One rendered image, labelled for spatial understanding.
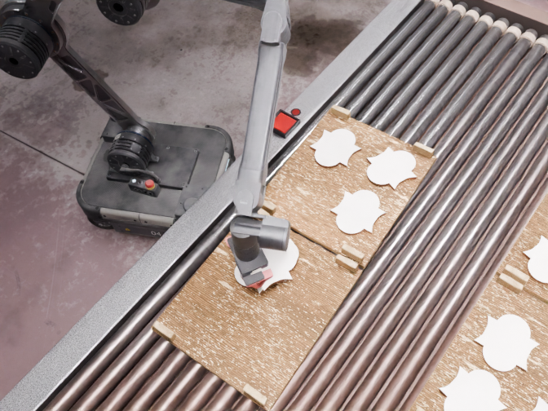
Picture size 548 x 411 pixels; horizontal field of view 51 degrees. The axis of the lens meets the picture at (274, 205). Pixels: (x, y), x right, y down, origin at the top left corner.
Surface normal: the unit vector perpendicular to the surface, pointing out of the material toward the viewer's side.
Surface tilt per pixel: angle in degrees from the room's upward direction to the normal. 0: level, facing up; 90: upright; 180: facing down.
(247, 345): 0
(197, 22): 0
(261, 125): 30
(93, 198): 0
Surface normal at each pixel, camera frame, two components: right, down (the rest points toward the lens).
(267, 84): -0.09, -0.06
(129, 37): -0.06, -0.55
